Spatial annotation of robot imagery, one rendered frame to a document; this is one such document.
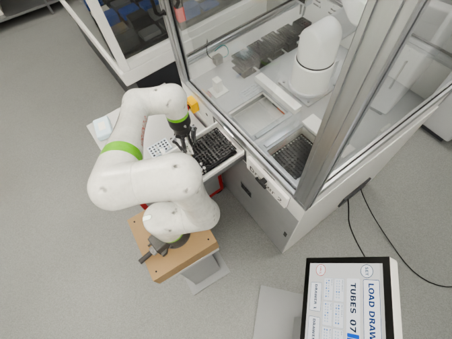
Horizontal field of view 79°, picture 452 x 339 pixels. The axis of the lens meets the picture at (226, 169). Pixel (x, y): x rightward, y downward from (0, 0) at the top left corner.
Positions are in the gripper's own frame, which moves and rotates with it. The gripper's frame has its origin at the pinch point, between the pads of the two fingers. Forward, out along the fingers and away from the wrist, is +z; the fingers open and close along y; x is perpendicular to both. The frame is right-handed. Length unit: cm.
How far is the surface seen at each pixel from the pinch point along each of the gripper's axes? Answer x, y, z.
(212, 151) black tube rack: 3.1, -10.7, 7.6
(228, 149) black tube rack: 7.6, -17.6, 7.6
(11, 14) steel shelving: -375, 50, 83
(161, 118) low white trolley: -45, -4, 22
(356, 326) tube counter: 93, -2, -14
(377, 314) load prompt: 94, -8, -19
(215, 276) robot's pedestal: 39, 23, 97
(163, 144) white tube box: -25.4, 5.7, 19.2
